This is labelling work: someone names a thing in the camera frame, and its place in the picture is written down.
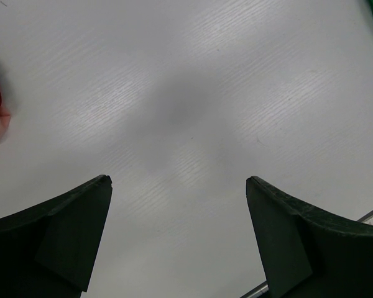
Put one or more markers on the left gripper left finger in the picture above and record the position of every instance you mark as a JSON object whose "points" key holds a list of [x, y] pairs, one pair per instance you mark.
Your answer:
{"points": [[49, 249]]}

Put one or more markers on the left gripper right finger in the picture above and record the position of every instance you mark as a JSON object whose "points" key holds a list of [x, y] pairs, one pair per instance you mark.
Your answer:
{"points": [[307, 251]]}

